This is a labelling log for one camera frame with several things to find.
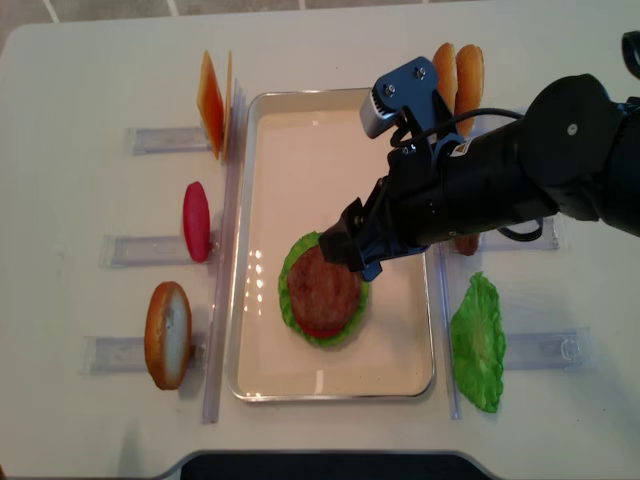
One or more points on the white metal tray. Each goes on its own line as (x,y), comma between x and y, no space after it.
(305,158)

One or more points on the black base panel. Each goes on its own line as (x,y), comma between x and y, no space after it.
(307,466)

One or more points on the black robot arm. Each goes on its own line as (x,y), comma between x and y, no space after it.
(574,151)

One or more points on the bread bun slice rear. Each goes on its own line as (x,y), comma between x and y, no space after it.
(470,76)

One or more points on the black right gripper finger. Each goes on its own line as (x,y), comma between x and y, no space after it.
(371,269)

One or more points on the standing green lettuce leaf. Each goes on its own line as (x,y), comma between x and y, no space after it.
(479,345)

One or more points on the clear lettuce holder strip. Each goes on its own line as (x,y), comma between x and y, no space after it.
(569,350)

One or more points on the clear long rack rail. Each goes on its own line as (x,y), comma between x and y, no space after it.
(452,391)
(226,255)

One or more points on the orange cheese slice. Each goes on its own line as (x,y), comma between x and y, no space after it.
(211,105)

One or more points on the standing red tomato slice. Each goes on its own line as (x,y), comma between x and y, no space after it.
(196,222)

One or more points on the red tomato slice on tray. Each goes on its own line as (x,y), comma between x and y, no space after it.
(320,333)

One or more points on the clear tomato holder strip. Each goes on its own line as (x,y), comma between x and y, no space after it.
(145,251)

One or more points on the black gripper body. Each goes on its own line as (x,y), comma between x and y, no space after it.
(409,210)

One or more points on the green lettuce leaf on tray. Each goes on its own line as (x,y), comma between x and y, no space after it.
(303,244)

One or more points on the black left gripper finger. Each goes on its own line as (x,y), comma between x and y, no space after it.
(351,239)

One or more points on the bread bun slice front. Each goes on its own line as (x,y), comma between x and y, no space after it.
(444,61)

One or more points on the standing bread slice left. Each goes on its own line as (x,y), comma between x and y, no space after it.
(167,338)

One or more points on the clear left long rack rail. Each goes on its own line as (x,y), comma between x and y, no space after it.
(226,255)

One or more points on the clear right long rack rail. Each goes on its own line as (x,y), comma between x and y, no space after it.
(452,391)

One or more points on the bread bun slice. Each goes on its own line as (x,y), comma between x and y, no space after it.
(444,61)
(470,76)

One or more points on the brown meat patty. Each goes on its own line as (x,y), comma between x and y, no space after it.
(322,294)
(467,245)

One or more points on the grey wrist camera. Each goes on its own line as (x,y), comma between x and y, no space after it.
(408,98)

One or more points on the clear bread holder strip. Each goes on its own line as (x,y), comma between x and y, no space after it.
(103,355)

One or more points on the clear cheese holder strip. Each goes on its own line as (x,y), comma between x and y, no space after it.
(146,141)

